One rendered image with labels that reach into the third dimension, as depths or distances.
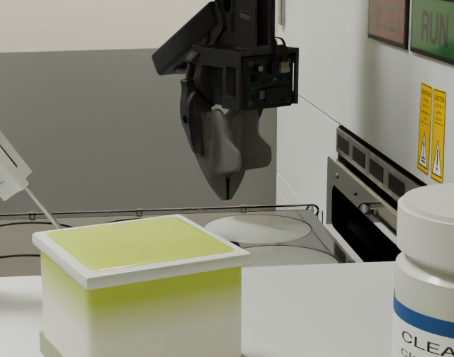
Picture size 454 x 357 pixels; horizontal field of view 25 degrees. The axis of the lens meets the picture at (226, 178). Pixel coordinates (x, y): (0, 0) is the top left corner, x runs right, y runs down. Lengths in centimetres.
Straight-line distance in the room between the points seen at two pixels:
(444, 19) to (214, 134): 29
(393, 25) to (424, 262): 51
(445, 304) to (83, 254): 15
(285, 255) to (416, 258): 49
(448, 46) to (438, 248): 38
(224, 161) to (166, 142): 177
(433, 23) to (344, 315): 30
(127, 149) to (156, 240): 226
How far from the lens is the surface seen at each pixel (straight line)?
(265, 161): 98
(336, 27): 111
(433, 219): 40
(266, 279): 62
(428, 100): 82
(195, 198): 278
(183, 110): 97
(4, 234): 97
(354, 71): 103
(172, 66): 103
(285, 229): 97
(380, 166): 94
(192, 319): 44
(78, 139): 268
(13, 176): 57
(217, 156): 97
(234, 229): 97
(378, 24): 94
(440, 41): 78
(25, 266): 88
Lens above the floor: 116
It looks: 13 degrees down
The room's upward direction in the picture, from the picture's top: straight up
